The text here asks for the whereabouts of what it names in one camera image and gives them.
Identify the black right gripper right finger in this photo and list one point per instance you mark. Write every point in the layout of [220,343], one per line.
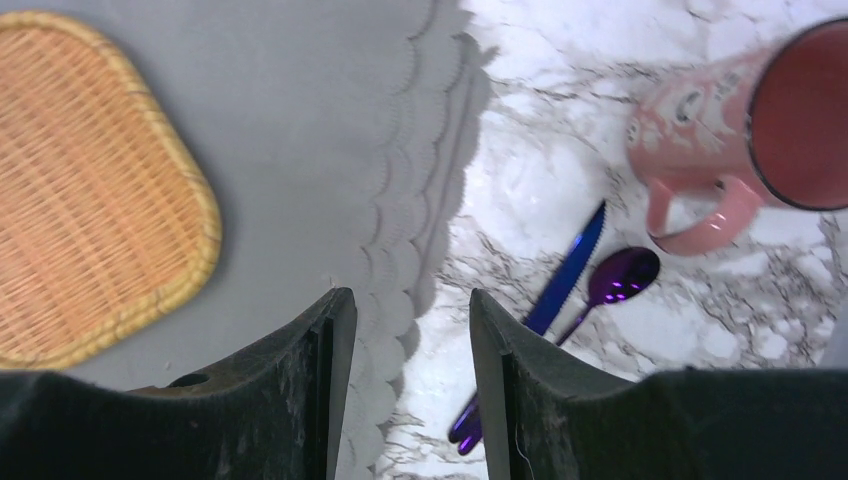
[548,415]

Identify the purple iridescent spoon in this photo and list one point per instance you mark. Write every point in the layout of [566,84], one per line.
[620,276]

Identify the woven yellow wicker tray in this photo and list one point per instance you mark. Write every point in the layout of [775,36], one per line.
[107,222]

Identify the pink patterned cup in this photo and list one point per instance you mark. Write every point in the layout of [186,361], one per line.
[764,128]

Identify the grey scalloped cloth placemat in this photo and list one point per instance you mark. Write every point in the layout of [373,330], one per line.
[333,135]

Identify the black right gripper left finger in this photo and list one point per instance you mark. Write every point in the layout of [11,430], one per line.
[272,410]

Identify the purple iridescent knife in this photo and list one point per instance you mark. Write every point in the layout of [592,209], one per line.
[466,430]

